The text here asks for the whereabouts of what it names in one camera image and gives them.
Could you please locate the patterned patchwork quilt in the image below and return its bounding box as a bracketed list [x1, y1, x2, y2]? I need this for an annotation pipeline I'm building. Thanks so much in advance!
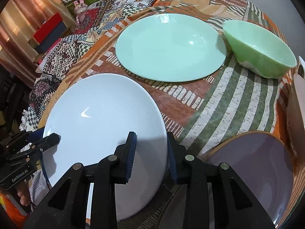
[20, 0, 167, 134]

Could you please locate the green bowl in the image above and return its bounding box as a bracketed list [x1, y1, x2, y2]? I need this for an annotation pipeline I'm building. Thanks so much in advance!
[222, 20, 297, 79]

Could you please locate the red box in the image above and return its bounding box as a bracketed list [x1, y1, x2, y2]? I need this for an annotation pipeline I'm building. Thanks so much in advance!
[32, 13, 65, 45]

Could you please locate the person's left hand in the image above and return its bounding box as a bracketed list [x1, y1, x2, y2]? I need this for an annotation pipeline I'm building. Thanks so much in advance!
[16, 184, 31, 207]

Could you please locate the pink bowl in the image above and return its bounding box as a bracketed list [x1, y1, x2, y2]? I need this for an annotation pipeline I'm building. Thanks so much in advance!
[286, 73, 305, 158]

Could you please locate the mint green plate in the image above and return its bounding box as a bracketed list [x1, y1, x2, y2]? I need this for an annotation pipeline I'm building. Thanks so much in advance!
[115, 13, 227, 83]

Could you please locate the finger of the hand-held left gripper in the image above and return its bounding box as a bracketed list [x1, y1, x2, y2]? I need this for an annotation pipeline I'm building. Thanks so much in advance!
[31, 133, 60, 153]

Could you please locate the white plate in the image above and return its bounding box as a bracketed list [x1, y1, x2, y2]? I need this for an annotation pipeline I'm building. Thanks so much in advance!
[42, 73, 168, 221]

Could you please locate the copper curtain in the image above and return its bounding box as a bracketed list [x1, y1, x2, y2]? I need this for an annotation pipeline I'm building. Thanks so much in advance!
[0, 0, 79, 77]

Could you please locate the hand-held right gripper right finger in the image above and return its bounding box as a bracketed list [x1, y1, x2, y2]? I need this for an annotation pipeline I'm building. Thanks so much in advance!
[167, 132, 274, 229]

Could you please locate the pink rabbit toy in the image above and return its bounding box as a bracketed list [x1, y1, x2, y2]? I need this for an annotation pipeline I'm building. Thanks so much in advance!
[73, 0, 90, 25]

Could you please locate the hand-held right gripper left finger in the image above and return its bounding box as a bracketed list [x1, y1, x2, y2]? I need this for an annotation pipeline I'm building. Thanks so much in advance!
[24, 132, 138, 229]

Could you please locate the lavender plate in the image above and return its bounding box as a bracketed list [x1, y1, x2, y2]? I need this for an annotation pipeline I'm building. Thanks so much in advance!
[205, 131, 295, 229]

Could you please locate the white cup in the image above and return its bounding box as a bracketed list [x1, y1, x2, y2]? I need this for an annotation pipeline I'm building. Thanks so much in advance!
[297, 56, 305, 78]

